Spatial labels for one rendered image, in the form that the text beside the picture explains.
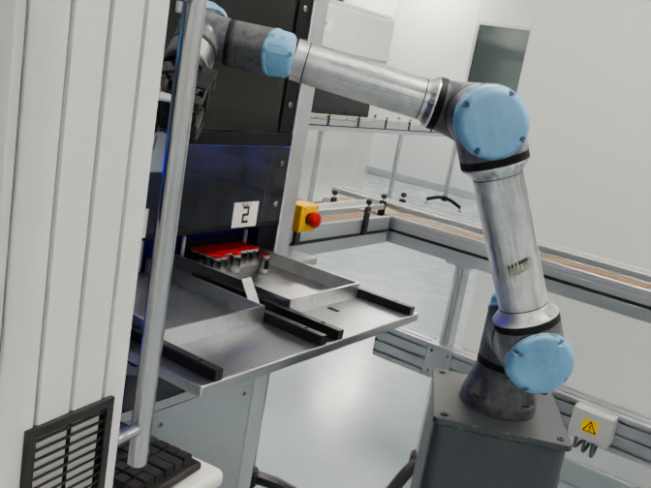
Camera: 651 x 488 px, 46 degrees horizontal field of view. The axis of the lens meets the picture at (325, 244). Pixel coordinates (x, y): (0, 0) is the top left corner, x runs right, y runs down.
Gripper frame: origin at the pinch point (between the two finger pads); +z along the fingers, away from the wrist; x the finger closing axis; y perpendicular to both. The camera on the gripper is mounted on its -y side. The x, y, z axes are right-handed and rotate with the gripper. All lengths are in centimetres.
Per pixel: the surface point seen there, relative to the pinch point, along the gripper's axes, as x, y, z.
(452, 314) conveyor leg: 116, 87, -83
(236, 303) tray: 49, 18, -16
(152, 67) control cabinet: -26.8, 5.5, 15.9
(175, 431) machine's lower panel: 92, 12, -8
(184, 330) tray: 37.2, 11.1, 1.7
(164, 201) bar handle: -11.3, 8.5, 18.6
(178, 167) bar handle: -14.6, 9.3, 16.2
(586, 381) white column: 146, 151, -92
